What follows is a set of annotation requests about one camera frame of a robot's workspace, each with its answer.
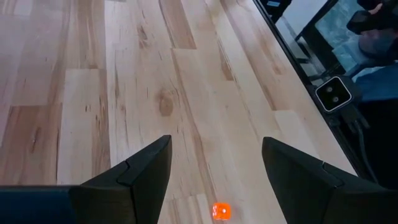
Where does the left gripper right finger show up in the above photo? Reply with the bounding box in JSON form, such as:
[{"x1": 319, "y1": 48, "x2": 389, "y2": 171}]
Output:
[{"x1": 262, "y1": 137, "x2": 384, "y2": 224}]

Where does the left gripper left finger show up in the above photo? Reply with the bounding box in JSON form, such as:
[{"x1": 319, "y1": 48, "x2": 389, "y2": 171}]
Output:
[{"x1": 68, "y1": 134, "x2": 173, "y2": 224}]

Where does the small orange translucent die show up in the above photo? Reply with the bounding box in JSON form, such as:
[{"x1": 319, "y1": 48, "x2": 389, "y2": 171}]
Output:
[{"x1": 211, "y1": 202, "x2": 232, "y2": 222}]

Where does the person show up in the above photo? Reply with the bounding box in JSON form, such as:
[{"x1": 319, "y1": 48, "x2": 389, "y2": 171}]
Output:
[{"x1": 346, "y1": 0, "x2": 398, "y2": 102}]

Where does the black aluminium table frame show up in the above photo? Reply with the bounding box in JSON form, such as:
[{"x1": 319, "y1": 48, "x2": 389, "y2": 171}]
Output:
[{"x1": 252, "y1": 0, "x2": 398, "y2": 190}]

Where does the white-rimmed black camera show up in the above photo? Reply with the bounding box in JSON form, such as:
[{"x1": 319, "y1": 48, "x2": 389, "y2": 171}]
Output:
[{"x1": 315, "y1": 75, "x2": 354, "y2": 113}]

